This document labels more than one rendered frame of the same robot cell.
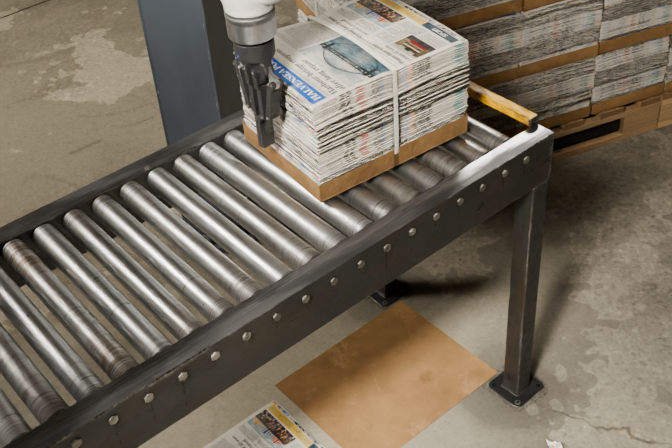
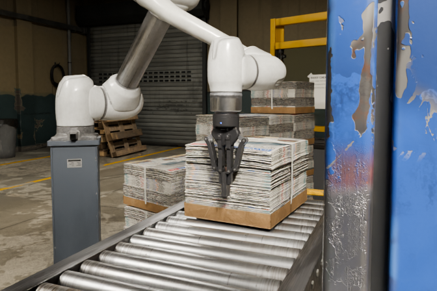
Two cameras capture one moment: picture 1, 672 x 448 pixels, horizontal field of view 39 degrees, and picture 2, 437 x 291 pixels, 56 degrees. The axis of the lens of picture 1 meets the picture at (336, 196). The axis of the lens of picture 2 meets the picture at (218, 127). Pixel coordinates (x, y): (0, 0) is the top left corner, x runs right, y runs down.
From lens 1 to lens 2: 1.19 m
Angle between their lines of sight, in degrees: 44
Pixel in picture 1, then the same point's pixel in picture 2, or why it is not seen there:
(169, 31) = (71, 200)
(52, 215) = (71, 264)
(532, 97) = not seen: hidden behind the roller
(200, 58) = (90, 217)
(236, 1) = (229, 78)
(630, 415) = not seen: outside the picture
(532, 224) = not seen: hidden behind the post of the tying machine
